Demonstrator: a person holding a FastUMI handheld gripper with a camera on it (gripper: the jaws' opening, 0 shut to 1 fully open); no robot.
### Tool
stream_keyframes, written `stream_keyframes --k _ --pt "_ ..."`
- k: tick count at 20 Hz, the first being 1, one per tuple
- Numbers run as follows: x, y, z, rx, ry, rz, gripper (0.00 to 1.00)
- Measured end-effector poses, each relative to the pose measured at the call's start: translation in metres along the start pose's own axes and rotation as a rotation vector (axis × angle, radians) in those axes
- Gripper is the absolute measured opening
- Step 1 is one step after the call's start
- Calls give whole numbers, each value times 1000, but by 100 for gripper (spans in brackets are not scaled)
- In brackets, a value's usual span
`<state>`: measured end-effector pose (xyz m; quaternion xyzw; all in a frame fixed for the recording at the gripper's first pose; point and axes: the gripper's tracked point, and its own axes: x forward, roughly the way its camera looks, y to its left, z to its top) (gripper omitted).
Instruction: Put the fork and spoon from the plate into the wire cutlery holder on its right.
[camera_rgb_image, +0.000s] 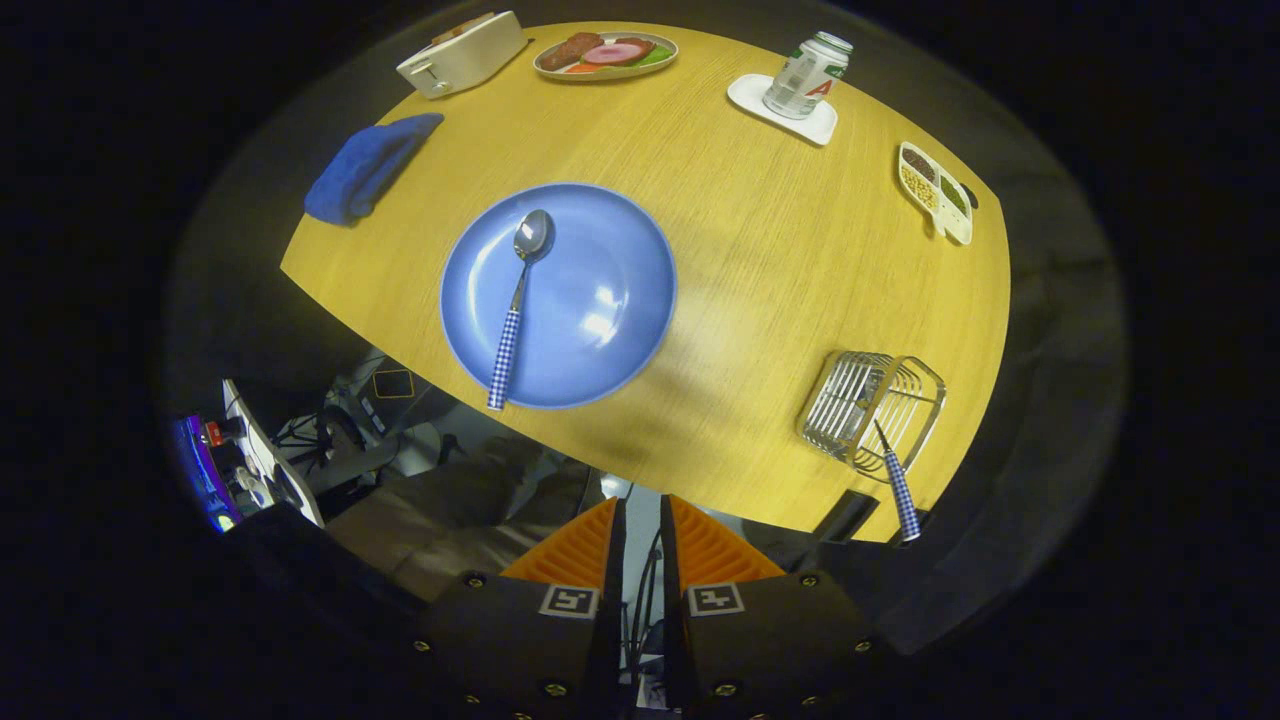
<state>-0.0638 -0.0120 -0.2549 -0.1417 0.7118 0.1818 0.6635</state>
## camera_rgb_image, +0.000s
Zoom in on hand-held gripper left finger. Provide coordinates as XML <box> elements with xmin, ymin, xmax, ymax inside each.
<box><xmin>410</xmin><ymin>496</ymin><xmax>628</xmax><ymax>720</ymax></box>

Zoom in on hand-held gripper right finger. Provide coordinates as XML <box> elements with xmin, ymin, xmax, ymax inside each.
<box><xmin>660</xmin><ymin>494</ymin><xmax>889</xmax><ymax>720</ymax></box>

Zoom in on fork with blue checked handle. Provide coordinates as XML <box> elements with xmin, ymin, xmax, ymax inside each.
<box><xmin>872</xmin><ymin>418</ymin><xmax>923</xmax><ymax>544</ymax></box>

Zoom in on spoon with blue checked handle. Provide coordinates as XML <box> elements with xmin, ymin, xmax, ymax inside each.
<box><xmin>486</xmin><ymin>208</ymin><xmax>556</xmax><ymax>412</ymax></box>

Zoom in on person's brown trousers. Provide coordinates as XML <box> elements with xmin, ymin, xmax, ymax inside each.
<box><xmin>325</xmin><ymin>440</ymin><xmax>601</xmax><ymax>601</ymax></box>

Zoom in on blue round plate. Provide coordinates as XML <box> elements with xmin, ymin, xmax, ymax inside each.
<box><xmin>439</xmin><ymin>182</ymin><xmax>679</xmax><ymax>411</ymax></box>

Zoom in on white flat device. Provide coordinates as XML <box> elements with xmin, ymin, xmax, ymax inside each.
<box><xmin>222</xmin><ymin>378</ymin><xmax>326</xmax><ymax>528</ymax></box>

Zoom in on lit computer screen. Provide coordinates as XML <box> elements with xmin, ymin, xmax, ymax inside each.
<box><xmin>170</xmin><ymin>415</ymin><xmax>241</xmax><ymax>533</ymax></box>

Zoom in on blue folded cloth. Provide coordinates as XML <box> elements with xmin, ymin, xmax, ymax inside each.
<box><xmin>304</xmin><ymin>112</ymin><xmax>446</xmax><ymax>228</ymax></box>

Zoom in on white divided condiment dish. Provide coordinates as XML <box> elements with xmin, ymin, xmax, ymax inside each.
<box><xmin>897</xmin><ymin>141</ymin><xmax>975</xmax><ymax>247</ymax></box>

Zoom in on white coaster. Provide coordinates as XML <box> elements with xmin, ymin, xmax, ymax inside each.
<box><xmin>726</xmin><ymin>73</ymin><xmax>839</xmax><ymax>147</ymax></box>

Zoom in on oval plate with food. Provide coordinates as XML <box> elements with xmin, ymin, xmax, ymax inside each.
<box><xmin>532</xmin><ymin>31</ymin><xmax>680</xmax><ymax>82</ymax></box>

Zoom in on white bottle with green label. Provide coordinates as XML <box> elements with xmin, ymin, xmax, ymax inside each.
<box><xmin>762</xmin><ymin>31</ymin><xmax>855</xmax><ymax>121</ymax></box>

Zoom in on white toaster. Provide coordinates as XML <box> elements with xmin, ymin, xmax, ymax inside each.
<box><xmin>396</xmin><ymin>10</ymin><xmax>528</xmax><ymax>100</ymax></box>

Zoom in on brown toast slice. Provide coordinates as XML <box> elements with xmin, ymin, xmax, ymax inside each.
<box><xmin>432</xmin><ymin>12</ymin><xmax>496</xmax><ymax>43</ymax></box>

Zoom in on black table bracket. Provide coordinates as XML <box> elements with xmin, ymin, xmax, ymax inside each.
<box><xmin>812</xmin><ymin>490</ymin><xmax>883</xmax><ymax>546</ymax></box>

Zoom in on metal wire cutlery basket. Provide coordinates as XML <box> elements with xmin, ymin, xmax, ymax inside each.
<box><xmin>796</xmin><ymin>350</ymin><xmax>947</xmax><ymax>484</ymax></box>

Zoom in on dark metal frame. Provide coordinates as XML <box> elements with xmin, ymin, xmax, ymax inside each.
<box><xmin>275</xmin><ymin>400</ymin><xmax>401</xmax><ymax>493</ymax></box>

